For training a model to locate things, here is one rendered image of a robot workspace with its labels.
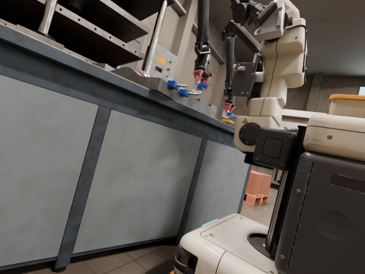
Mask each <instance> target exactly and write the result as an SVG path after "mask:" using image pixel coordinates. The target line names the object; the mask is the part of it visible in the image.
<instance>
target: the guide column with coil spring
mask: <svg viewBox="0 0 365 274"><path fill-rule="evenodd" d="M57 3H58V0H47V1H46V5H45V8H44V11H43V15H42V19H41V22H40V26H39V30H38V31H40V32H43V33H45V34H49V31H50V28H51V24H52V21H53V17H54V13H55V10H56V6H57Z"/></svg>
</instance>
